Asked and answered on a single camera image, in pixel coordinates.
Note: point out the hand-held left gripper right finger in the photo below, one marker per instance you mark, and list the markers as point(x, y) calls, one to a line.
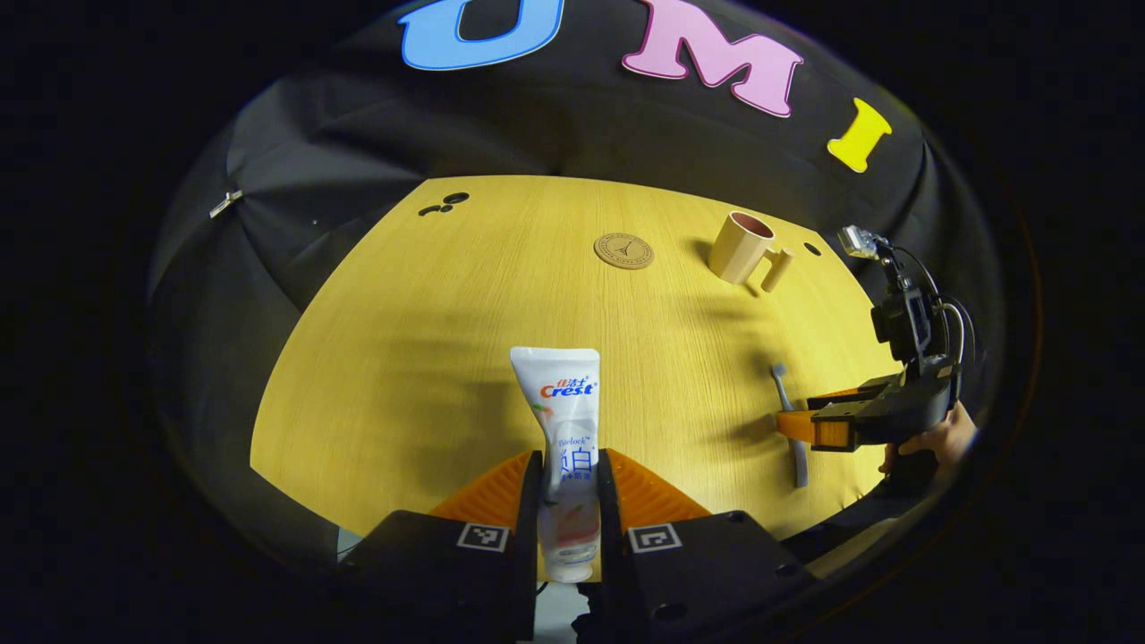
point(608, 537)

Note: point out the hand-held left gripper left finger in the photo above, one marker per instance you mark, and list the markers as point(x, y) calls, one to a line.
point(530, 537)

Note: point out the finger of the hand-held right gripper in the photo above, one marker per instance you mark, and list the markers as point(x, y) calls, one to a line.
point(809, 427)
point(859, 392)

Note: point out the light blue toothbrush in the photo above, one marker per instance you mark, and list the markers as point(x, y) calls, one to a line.
point(801, 465)

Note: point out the white toothpaste tube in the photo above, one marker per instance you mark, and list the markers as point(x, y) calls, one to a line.
point(559, 394)

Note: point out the beige cup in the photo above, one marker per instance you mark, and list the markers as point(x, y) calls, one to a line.
point(738, 250)

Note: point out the round brown coaster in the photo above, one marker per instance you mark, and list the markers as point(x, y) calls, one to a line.
point(623, 251)

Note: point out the wooden desktop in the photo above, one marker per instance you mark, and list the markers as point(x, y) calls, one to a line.
point(447, 358)

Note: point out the black backdrop cloth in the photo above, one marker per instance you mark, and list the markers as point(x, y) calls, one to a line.
point(537, 134)

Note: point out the silver cloth clip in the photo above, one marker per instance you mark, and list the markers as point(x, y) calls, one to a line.
point(225, 204)

